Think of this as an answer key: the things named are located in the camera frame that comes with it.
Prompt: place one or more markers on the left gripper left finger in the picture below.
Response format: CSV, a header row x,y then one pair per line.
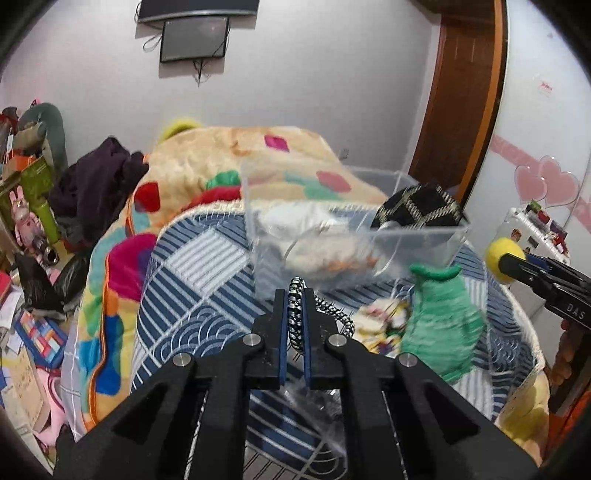
x,y
188,419

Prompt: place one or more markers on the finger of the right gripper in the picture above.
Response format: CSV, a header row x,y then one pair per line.
x,y
539,272

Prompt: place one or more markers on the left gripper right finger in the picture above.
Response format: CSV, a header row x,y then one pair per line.
x,y
402,421

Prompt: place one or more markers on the floral yellow white scrunchie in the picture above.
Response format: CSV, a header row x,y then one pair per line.
x,y
380,326

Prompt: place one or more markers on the green knitted sock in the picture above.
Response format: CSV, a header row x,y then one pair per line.
x,y
445,326

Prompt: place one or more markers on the person's right hand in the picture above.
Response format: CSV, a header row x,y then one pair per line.
x,y
569,344

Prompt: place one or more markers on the white shelf with trinkets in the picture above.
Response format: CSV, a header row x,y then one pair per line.
x,y
533,236

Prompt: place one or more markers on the white wardrobe pink hearts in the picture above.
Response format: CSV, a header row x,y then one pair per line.
x,y
544,114

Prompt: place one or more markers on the brown wooden door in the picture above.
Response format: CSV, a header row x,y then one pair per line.
x,y
465,94

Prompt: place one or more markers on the blue white patterned bedspread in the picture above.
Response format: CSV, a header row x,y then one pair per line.
x,y
198,295

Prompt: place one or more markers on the clear plastic storage box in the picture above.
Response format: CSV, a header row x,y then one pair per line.
x,y
318,221

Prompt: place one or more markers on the pink rabbit toy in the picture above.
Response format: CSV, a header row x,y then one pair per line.
x,y
29,231

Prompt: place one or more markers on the dark purple clothes pile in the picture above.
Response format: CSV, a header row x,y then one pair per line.
x,y
89,196

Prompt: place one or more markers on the colourful beige fleece blanket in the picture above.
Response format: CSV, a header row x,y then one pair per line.
x,y
184,171

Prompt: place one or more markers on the green cardboard box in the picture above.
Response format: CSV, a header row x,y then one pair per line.
x,y
36,181

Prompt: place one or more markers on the yellow green plush toy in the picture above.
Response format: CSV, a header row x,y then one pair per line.
x,y
177,126

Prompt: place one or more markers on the grey green plush toy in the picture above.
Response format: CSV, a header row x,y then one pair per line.
x,y
40,132

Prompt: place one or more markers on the black curved television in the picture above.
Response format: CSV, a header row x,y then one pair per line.
x,y
160,10

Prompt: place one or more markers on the black gold chain bag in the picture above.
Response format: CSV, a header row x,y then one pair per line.
x,y
420,206

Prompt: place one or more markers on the small wall monitor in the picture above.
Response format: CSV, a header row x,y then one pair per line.
x,y
194,38

